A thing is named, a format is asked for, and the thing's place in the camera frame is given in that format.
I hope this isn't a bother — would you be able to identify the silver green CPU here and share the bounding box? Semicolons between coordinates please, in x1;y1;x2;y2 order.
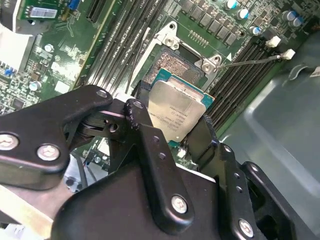
146;66;216;150

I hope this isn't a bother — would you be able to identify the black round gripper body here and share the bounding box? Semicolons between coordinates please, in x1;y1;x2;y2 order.
51;159;237;240

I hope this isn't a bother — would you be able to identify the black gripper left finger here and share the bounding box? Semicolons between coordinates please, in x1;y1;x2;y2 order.
0;79;196;236

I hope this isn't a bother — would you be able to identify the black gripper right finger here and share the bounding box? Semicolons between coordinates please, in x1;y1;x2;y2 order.
187;114;305;240

